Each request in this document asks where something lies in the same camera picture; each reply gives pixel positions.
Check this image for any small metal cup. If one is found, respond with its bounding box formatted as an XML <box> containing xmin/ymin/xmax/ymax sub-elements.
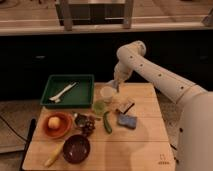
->
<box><xmin>74</xmin><ymin>113</ymin><xmax>88</xmax><ymax>128</ymax></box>

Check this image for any black cable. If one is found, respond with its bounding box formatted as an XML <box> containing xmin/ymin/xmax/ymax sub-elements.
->
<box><xmin>0</xmin><ymin>114</ymin><xmax>28</xmax><ymax>143</ymax></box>

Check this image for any dark brown bowl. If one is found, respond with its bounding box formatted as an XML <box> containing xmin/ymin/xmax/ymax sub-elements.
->
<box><xmin>63</xmin><ymin>135</ymin><xmax>90</xmax><ymax>164</ymax></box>

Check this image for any grey metal frame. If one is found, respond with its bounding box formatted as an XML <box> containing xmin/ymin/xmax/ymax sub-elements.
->
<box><xmin>55</xmin><ymin>0</ymin><xmax>134</xmax><ymax>31</ymax></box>

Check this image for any yellow lemon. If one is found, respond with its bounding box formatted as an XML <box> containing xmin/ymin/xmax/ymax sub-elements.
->
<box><xmin>48</xmin><ymin>117</ymin><xmax>60</xmax><ymax>129</ymax></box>

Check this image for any white plastic cup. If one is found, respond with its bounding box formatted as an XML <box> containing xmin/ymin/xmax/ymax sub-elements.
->
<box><xmin>100</xmin><ymin>86</ymin><xmax>114</xmax><ymax>103</ymax></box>

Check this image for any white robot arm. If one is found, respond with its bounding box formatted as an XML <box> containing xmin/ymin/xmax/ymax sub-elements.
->
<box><xmin>114</xmin><ymin>41</ymin><xmax>213</xmax><ymax>171</ymax></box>

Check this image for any white spatula utensil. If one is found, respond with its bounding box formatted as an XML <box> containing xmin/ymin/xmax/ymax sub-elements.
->
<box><xmin>49</xmin><ymin>82</ymin><xmax>77</xmax><ymax>103</ymax></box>

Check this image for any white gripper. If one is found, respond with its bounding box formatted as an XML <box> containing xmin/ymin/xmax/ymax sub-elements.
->
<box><xmin>114</xmin><ymin>70</ymin><xmax>128</xmax><ymax>89</ymax></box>

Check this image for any green cucumber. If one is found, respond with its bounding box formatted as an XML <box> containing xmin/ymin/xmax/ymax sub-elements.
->
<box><xmin>103</xmin><ymin>111</ymin><xmax>112</xmax><ymax>134</ymax></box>

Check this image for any green plastic tray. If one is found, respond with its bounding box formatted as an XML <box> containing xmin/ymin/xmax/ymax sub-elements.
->
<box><xmin>40</xmin><ymin>74</ymin><xmax>94</xmax><ymax>109</ymax></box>

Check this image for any yellow banana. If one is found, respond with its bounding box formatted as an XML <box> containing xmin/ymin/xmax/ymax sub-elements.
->
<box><xmin>44</xmin><ymin>142</ymin><xmax>64</xmax><ymax>167</ymax></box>

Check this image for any blue sponge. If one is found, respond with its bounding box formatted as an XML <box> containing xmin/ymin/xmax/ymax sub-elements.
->
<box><xmin>117</xmin><ymin>114</ymin><xmax>137</xmax><ymax>129</ymax></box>

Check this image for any brown brush block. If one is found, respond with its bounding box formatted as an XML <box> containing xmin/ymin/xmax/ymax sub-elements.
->
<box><xmin>116</xmin><ymin>101</ymin><xmax>135</xmax><ymax>114</ymax></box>

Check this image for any white cloth towel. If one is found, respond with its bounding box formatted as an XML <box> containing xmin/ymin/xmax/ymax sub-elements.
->
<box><xmin>108</xmin><ymin>80</ymin><xmax>119</xmax><ymax>91</ymax></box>

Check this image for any green plastic cup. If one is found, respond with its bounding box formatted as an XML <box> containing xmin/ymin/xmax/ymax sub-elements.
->
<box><xmin>92</xmin><ymin>100</ymin><xmax>106</xmax><ymax>116</ymax></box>

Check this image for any dark grape bunch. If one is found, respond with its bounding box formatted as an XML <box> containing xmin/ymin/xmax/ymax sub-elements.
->
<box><xmin>82</xmin><ymin>117</ymin><xmax>95</xmax><ymax>137</ymax></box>

